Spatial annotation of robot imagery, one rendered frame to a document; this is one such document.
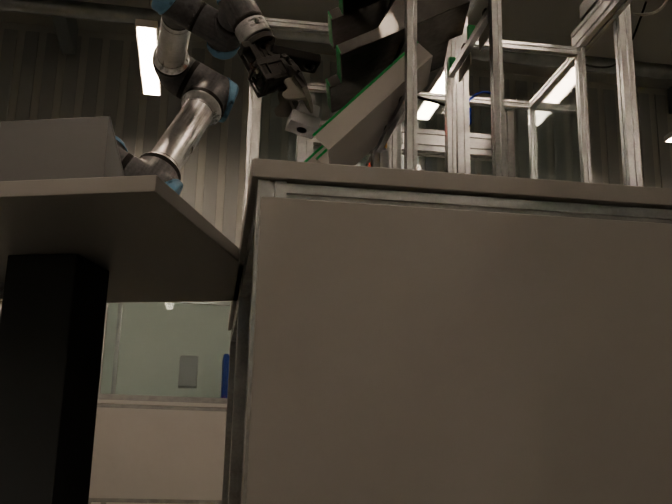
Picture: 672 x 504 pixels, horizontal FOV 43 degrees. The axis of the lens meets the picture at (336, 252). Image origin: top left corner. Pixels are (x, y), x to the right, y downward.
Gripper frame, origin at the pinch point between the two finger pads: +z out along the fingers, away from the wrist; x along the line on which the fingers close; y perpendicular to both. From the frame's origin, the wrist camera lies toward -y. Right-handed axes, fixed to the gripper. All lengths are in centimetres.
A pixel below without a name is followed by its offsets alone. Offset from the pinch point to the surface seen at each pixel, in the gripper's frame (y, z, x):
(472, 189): 8, 41, 44
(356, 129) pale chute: 3.7, 14.7, 18.2
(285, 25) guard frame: -66, -78, -90
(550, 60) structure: -628, -212, -504
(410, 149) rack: 0.3, 24.8, 25.4
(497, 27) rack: -27.0, 9.6, 33.3
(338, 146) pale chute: 7.8, 16.0, 16.1
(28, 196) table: 64, 6, 14
